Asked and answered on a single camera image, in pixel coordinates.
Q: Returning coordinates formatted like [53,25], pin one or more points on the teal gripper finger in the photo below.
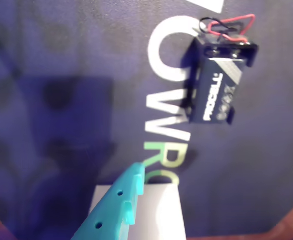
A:
[111,215]

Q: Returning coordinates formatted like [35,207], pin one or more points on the small black battery pack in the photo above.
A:
[216,87]

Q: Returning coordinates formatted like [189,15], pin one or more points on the white open cardboard box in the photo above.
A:
[159,212]

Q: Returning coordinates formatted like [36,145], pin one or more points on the black printed desk mat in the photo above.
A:
[61,75]

